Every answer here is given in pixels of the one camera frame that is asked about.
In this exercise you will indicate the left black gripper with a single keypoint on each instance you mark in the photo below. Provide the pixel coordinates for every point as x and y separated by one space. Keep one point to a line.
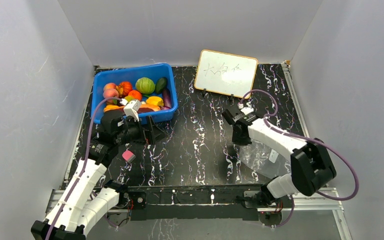
151 135

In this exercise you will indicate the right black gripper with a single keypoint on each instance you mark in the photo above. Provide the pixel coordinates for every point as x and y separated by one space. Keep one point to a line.
240 133

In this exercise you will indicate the yellow bell pepper toy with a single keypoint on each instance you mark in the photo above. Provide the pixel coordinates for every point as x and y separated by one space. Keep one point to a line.
155 101

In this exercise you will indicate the clear zip top bag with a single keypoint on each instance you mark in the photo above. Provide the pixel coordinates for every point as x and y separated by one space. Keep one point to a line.
264 160

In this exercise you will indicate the green round melon toy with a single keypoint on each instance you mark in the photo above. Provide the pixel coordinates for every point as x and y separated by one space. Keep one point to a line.
145 85

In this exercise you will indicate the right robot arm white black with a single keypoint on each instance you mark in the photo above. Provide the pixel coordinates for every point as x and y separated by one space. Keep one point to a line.
294 165

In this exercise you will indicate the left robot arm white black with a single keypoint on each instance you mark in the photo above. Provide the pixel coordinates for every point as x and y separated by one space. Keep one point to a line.
77 211

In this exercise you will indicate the hot dog bun toy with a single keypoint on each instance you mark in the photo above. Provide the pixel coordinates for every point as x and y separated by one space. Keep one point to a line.
144 108

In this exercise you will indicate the purple eggplant toy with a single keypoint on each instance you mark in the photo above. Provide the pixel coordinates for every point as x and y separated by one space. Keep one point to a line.
167 100

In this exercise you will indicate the pink white cube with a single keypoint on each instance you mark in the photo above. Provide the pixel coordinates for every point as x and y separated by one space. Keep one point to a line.
128 156

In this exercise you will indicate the orange tangerine toy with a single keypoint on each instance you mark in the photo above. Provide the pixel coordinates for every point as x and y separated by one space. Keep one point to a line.
135 94

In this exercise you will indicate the dark green avocado toy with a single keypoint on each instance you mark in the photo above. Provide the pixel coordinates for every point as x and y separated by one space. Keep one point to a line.
160 85

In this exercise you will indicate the orange pumpkin toy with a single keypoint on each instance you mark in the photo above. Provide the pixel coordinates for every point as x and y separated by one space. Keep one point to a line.
124 88

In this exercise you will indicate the pink peach toy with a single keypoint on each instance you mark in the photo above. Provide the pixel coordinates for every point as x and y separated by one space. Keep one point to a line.
110 94
108 86

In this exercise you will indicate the blue plastic bin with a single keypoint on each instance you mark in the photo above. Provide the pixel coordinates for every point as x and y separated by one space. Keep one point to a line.
153 72

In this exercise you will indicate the white dry-erase board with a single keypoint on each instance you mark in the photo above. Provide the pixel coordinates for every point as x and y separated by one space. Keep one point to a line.
225 73

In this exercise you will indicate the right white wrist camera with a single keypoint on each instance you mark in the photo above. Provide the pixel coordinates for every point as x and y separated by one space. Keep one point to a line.
245 109

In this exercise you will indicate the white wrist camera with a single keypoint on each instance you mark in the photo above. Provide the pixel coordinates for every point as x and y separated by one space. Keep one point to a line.
130 108
245 109

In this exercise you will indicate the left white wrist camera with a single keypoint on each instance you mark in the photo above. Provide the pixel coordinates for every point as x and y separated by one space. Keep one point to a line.
130 108

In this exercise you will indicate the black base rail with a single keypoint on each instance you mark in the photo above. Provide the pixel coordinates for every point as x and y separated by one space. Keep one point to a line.
141 203

